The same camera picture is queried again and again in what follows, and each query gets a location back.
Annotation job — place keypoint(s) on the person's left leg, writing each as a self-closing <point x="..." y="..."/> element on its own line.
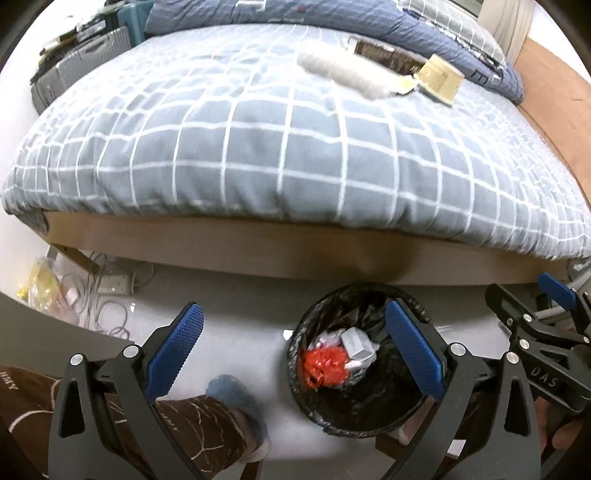
<point x="198" y="424"/>

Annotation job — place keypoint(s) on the grey checked pillow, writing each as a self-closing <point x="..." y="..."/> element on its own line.
<point x="448" y="18"/>

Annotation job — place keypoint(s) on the white pleated curtain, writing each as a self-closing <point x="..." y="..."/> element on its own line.
<point x="505" y="23"/>

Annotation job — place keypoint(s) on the white cardboard box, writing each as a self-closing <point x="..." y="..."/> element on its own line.
<point x="358" y="344"/>

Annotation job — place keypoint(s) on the wooden headboard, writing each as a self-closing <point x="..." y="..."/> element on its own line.
<point x="563" y="120"/>

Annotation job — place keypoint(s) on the teal hard suitcase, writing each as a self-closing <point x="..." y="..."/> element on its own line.
<point x="136" y="18"/>

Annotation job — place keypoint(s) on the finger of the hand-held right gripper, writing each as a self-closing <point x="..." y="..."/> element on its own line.
<point x="558" y="288"/>
<point x="505" y="307"/>

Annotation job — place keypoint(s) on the blue quilt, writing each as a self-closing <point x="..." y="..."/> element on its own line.
<point x="323" y="18"/>

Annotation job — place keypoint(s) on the yellow plastic bag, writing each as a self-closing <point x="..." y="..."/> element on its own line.
<point x="41" y="286"/>

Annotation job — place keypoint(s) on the brown snack packet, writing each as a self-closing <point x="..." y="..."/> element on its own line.
<point x="383" y="55"/>

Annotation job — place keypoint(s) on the grey hard suitcase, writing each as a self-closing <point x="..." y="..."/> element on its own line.
<point x="78" y="60"/>

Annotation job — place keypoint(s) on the wooden bed frame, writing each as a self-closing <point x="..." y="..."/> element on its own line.
<point x="231" y="249"/>

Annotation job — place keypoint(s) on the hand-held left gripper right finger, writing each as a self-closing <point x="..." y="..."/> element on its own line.
<point x="415" y="350"/>

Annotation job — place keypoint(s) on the person's right hand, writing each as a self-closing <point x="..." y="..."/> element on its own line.
<point x="561" y="436"/>

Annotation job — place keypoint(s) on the grey checked bedsheet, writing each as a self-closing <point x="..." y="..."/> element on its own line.
<point x="231" y="152"/>

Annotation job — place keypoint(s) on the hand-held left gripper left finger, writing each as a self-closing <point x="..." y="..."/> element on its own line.
<point x="178" y="350"/>

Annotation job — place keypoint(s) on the white tissue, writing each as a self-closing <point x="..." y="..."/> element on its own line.
<point x="328" y="340"/>

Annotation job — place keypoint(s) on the person's left blue shoe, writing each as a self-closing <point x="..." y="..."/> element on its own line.
<point x="231" y="392"/>

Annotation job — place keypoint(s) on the black lined trash bin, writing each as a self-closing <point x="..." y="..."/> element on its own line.
<point x="369" y="399"/>

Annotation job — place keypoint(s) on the grey cabinet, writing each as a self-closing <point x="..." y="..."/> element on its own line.
<point x="55" y="341"/>

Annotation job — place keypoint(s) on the red plastic bag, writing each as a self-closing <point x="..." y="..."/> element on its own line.
<point x="325" y="364"/>

